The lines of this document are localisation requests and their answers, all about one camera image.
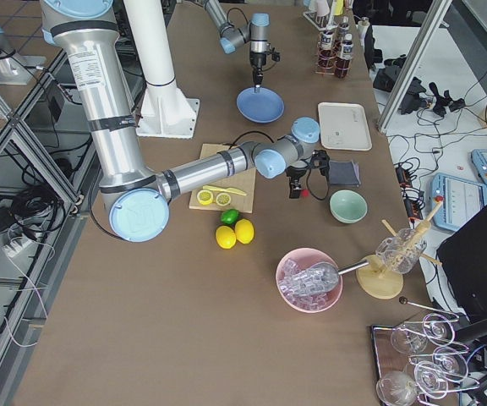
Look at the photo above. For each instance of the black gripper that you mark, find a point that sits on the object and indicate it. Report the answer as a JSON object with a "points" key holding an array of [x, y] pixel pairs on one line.
{"points": [[295, 174], [257, 62]]}

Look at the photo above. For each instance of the blue plate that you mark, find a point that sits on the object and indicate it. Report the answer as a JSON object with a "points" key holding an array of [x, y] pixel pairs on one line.
{"points": [[263, 106]]}

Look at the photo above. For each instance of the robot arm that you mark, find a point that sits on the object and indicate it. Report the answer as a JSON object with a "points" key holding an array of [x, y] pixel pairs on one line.
{"points": [[136, 197], [255, 33]]}

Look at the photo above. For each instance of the wooden cutting board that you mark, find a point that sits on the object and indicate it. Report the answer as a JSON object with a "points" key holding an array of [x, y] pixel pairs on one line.
{"points": [[244, 181]]}

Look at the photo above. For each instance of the grey folded cloth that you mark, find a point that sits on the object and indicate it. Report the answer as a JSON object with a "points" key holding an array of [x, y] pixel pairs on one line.
{"points": [[344, 173]]}

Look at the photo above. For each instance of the mint green bowl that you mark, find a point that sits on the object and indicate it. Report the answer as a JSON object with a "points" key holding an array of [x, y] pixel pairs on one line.
{"points": [[348, 206]]}

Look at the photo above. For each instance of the yellow lemon lower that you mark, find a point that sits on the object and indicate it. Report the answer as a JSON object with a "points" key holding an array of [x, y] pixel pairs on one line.
{"points": [[244, 231]]}

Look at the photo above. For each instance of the yellow lemon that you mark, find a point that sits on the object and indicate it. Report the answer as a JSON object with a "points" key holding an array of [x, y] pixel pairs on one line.
{"points": [[244, 231], [225, 237]]}

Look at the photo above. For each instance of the yellow plastic knife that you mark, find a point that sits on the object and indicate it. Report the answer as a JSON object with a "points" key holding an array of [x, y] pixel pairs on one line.
{"points": [[229, 190]]}

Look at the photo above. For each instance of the green lime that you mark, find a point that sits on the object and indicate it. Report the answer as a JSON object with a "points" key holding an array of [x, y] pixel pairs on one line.
{"points": [[230, 216]]}

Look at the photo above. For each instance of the dark drink bottle upper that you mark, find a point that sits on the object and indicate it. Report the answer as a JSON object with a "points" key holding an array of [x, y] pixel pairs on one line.
{"points": [[326, 42]]}

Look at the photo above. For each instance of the dark drink bottle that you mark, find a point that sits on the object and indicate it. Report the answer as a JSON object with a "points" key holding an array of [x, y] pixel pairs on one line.
{"points": [[345, 55], [326, 42], [343, 28]]}

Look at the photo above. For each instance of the pink bowl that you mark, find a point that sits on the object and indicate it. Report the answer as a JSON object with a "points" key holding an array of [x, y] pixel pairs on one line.
{"points": [[306, 280]]}

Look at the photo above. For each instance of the lemon slice lower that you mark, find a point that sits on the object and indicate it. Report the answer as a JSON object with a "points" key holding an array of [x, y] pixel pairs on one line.
{"points": [[223, 199]]}

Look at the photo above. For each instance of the cream rabbit tray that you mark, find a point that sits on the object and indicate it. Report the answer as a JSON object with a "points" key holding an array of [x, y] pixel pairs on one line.
{"points": [[343, 127]]}

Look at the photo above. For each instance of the dark drink bottle lower right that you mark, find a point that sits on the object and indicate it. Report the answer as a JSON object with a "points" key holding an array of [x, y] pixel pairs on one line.
{"points": [[345, 55]]}

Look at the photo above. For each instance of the yellow lemon upper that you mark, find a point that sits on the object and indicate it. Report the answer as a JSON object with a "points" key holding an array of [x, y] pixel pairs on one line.
{"points": [[225, 237]]}

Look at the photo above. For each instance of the lemon half upper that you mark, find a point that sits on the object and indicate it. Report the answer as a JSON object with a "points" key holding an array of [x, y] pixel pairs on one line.
{"points": [[204, 197]]}

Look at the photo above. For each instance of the pink cup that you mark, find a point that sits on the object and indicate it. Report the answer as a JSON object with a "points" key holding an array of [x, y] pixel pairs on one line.
{"points": [[322, 8]]}

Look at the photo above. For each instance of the steel ice scoop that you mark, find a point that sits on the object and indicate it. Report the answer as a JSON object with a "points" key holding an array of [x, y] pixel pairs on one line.
{"points": [[324, 277]]}

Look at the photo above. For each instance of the dark drink bottle lower left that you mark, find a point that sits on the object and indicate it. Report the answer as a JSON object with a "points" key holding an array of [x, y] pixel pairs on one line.
{"points": [[343, 28]]}

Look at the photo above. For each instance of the wooden cup tree stand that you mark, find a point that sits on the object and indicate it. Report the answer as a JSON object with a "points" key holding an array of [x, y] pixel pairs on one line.
{"points": [[380, 282]]}

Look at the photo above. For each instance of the glass mug on stand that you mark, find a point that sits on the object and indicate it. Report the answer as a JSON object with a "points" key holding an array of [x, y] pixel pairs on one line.
{"points": [[401, 252]]}

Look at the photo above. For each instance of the blue teach pendant near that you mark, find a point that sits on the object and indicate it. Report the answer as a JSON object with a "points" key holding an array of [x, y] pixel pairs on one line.
{"points": [[461, 200]]}

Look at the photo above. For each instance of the wine glass rack tray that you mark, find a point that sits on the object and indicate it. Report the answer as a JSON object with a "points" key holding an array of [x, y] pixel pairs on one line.
{"points": [[432, 360]]}

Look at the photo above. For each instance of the copper wire bottle rack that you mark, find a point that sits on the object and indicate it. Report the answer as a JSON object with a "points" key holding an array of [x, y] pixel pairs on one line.
{"points": [[329, 67]]}

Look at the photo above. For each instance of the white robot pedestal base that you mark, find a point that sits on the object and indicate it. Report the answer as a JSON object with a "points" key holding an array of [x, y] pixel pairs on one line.
{"points": [[164, 111]]}

